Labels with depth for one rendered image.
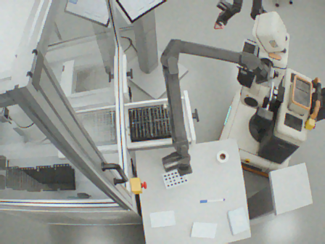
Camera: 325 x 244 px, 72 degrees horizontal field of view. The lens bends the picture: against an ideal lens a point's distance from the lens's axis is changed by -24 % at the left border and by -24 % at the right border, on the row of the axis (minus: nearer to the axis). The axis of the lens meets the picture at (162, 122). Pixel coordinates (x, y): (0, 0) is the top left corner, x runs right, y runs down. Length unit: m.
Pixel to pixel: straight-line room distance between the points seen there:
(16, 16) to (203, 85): 2.33
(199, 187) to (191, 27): 2.10
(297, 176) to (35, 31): 1.58
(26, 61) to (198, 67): 2.51
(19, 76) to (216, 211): 1.31
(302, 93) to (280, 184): 0.60
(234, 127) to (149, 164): 0.89
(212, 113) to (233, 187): 1.14
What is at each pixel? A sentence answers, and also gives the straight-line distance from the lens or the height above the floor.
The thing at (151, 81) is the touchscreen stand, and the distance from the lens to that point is 2.65.
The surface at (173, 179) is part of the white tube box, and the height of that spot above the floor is 0.80.
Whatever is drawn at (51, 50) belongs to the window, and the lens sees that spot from 0.50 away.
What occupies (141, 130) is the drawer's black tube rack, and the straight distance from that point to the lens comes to 1.47.
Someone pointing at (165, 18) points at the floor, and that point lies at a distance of 3.31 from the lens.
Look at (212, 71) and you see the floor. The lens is 2.80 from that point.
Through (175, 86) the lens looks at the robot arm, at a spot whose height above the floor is 1.25.
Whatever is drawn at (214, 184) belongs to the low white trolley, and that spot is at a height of 0.76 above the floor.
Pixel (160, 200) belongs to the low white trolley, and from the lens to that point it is 1.50.
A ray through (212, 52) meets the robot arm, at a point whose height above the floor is 1.32.
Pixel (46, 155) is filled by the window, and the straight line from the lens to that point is 0.62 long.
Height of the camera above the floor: 2.23
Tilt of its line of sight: 64 degrees down
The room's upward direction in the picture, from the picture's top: 4 degrees counter-clockwise
